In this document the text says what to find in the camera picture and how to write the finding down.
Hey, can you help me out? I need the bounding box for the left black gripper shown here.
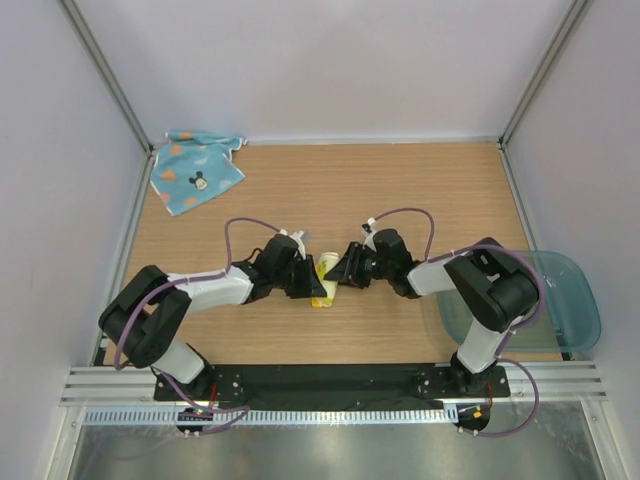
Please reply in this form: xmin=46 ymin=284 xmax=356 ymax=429
xmin=272 ymin=254 xmax=326 ymax=299

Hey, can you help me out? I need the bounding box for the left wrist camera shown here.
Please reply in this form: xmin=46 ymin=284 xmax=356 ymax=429
xmin=253 ymin=230 xmax=307 ymax=282

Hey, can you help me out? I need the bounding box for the teal transparent plastic tub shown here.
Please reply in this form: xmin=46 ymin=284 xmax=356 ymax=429
xmin=435 ymin=249 xmax=602 ymax=354

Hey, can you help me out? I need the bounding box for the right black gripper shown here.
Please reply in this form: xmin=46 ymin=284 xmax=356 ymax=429
xmin=325 ymin=241 xmax=393 ymax=289

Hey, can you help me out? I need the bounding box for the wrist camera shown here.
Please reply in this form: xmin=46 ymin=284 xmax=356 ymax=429
xmin=253 ymin=230 xmax=307 ymax=282
xmin=364 ymin=228 xmax=413 ymax=266

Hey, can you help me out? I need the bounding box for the blue cartoon mouse towel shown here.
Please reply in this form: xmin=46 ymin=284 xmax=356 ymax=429
xmin=150 ymin=130 xmax=247 ymax=216

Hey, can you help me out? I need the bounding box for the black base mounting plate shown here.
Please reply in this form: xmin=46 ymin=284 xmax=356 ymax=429
xmin=154 ymin=363 xmax=510 ymax=410

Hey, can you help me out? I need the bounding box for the aluminium frame rail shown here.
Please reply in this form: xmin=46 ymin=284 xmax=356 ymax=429
xmin=62 ymin=361 xmax=606 ymax=411

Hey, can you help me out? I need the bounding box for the yellow green crocodile towel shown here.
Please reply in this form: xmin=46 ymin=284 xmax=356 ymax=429
xmin=311 ymin=252 xmax=341 ymax=308

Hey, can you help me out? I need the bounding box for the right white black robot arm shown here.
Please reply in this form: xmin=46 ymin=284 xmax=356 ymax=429
xmin=324 ymin=232 xmax=544 ymax=396

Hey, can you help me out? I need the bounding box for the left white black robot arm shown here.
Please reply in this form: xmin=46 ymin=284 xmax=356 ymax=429
xmin=99 ymin=252 xmax=326 ymax=400

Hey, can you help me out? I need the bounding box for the white slotted cable duct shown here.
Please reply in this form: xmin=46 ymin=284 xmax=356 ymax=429
xmin=83 ymin=405 xmax=458 ymax=427

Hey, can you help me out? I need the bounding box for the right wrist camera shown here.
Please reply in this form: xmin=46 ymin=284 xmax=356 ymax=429
xmin=364 ymin=228 xmax=413 ymax=266

